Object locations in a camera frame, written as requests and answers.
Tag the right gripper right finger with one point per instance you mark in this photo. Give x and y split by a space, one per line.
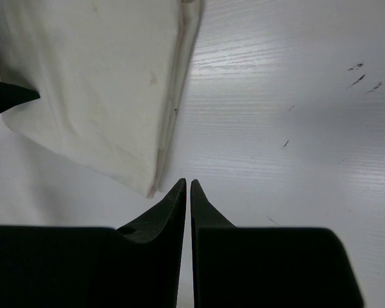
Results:
268 266

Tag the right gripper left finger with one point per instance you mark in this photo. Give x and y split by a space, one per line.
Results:
136 265

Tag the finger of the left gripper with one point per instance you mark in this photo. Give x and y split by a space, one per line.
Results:
13 95

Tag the cream white t shirt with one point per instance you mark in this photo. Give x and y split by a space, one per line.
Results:
110 76

